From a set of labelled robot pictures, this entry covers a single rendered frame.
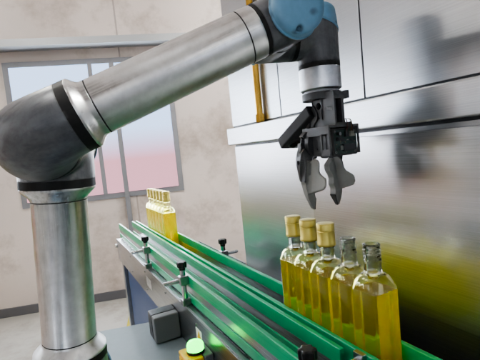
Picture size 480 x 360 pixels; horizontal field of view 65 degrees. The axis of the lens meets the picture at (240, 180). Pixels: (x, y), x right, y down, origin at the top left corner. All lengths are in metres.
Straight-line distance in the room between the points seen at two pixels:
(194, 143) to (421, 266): 3.18
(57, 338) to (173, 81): 0.44
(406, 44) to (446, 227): 0.34
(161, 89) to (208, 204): 3.34
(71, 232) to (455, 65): 0.68
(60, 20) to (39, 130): 3.56
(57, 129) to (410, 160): 0.58
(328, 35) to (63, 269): 0.58
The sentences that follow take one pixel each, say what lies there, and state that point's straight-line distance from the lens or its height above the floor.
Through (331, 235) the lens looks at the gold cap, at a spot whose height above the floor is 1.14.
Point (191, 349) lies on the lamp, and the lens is 1.03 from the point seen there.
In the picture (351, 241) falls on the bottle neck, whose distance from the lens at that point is 0.71.
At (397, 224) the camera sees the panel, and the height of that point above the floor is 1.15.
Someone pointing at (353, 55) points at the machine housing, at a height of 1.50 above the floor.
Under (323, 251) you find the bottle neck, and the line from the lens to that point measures 0.76.
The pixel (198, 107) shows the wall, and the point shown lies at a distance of 3.81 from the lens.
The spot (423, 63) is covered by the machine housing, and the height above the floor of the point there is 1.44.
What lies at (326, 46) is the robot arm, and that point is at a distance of 0.71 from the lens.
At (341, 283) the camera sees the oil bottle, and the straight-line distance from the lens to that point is 0.72.
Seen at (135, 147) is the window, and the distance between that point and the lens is 3.76.
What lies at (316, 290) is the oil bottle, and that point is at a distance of 0.78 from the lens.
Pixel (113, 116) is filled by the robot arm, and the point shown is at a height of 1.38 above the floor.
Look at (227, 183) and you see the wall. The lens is 3.83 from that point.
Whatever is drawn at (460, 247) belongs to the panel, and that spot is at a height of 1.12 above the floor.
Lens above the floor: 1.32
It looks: 5 degrees down
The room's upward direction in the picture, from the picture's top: 6 degrees counter-clockwise
